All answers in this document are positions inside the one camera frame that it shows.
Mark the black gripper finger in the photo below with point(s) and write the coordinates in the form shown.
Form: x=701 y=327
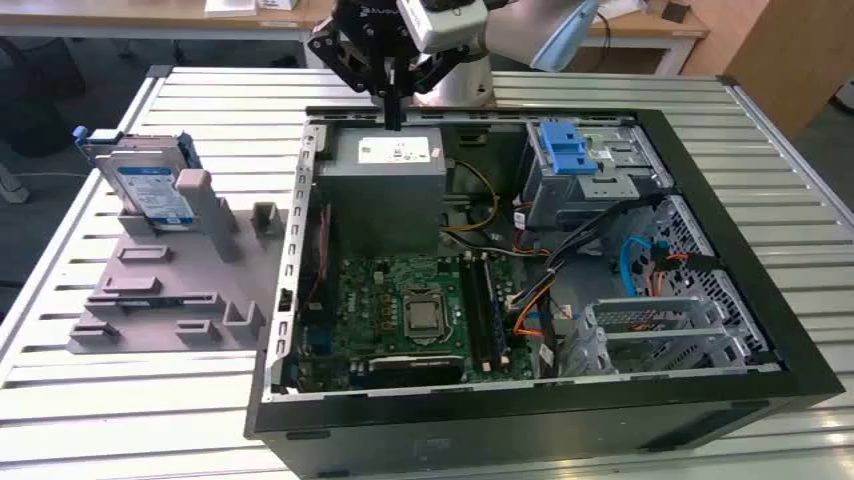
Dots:
x=323 y=45
x=434 y=70

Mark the hard disk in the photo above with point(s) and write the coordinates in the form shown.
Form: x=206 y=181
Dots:
x=143 y=190

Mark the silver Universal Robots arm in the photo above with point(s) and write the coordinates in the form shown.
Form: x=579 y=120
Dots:
x=461 y=80

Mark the metal disk bay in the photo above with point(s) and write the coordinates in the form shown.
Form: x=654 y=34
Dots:
x=657 y=332

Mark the white box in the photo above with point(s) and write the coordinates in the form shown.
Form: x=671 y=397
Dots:
x=230 y=7

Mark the pale blue teach pendant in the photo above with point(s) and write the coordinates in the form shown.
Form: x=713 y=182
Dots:
x=561 y=45

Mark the blue plastic drive latch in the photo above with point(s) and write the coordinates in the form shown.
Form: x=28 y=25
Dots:
x=567 y=150

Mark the wooden desk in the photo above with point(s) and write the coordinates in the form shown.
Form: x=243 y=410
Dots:
x=654 y=25
x=134 y=20

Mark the grey power supply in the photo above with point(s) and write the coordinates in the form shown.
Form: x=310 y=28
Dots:
x=380 y=210

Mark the metal drive cage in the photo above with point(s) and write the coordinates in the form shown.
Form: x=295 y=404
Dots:
x=567 y=200

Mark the black office chair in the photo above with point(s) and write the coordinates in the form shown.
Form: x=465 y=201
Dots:
x=34 y=100

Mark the green motherboard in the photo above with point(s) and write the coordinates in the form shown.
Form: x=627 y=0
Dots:
x=367 y=300

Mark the black RAM slot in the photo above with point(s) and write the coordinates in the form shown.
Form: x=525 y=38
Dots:
x=477 y=310
x=495 y=310

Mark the silver CPU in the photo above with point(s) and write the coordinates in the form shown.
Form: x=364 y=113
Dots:
x=423 y=317

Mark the grey parts rack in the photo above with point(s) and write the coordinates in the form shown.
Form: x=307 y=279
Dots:
x=174 y=280

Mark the wooden cabinet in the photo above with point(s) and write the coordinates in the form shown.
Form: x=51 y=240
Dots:
x=787 y=60

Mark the RAM stick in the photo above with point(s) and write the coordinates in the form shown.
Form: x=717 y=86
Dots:
x=150 y=302

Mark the black graphics card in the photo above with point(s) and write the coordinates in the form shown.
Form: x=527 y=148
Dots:
x=414 y=367

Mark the black PC case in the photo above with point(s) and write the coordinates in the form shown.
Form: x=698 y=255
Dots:
x=534 y=430

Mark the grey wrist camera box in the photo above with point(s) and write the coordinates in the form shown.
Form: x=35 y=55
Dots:
x=447 y=25

